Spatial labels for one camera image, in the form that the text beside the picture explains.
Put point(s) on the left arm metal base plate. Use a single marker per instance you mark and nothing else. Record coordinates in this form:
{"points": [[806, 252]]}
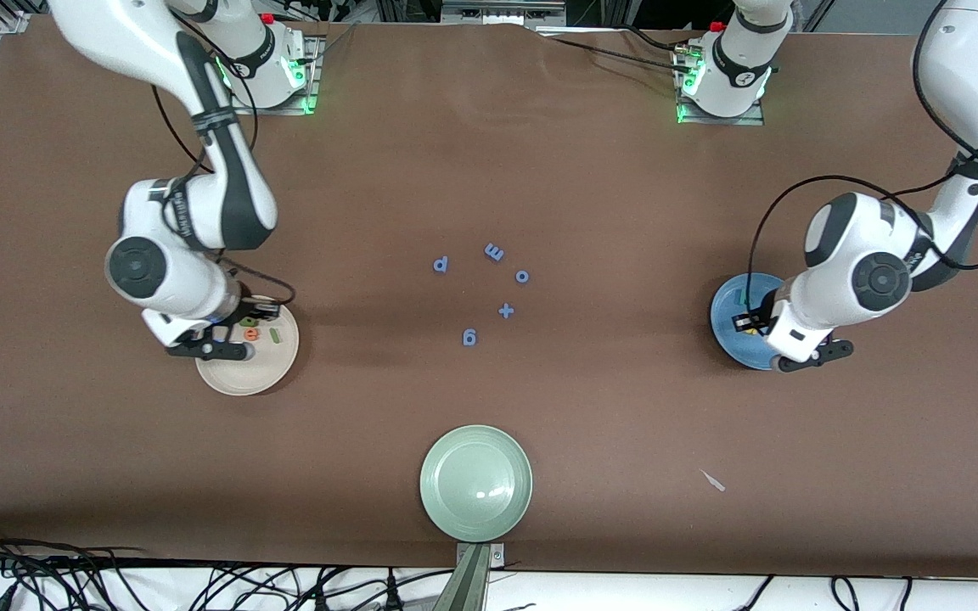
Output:
{"points": [[710, 120]]}

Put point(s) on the blue round plate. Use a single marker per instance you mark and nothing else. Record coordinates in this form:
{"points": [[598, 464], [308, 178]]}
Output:
{"points": [[722, 327]]}

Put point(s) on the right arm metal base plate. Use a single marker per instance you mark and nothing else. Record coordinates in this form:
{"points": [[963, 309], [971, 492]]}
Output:
{"points": [[312, 68]]}

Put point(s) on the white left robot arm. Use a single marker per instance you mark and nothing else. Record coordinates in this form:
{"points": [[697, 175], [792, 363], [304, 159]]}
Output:
{"points": [[845, 255]]}

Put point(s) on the blue foam letter m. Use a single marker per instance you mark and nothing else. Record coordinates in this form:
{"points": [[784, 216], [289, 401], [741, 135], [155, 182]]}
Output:
{"points": [[494, 251]]}

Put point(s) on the metal camera mounting post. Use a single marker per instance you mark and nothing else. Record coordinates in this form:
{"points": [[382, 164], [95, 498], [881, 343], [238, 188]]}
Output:
{"points": [[472, 585]]}

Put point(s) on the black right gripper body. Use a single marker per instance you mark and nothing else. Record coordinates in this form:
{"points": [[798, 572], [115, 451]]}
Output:
{"points": [[249, 313]]}

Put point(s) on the brown table cover sheet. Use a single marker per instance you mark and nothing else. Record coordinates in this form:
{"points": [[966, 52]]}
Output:
{"points": [[540, 170]]}

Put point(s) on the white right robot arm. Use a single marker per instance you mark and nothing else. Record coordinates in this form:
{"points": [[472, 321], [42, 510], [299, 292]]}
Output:
{"points": [[158, 280]]}

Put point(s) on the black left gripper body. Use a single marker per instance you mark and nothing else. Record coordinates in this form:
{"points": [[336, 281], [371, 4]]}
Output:
{"points": [[762, 314]]}

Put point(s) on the beige round plate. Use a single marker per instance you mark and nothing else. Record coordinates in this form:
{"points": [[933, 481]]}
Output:
{"points": [[251, 373]]}

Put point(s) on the blue foam plus sign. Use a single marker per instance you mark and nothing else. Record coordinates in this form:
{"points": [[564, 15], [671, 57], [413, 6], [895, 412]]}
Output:
{"points": [[506, 311]]}

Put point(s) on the green round plate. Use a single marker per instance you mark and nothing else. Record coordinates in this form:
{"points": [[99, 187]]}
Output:
{"points": [[476, 484]]}

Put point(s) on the small white paper scrap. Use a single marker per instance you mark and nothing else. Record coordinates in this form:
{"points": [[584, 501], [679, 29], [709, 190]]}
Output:
{"points": [[714, 481]]}

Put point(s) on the blue foam letter p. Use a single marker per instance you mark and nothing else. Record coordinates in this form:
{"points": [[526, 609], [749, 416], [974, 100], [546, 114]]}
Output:
{"points": [[441, 264]]}

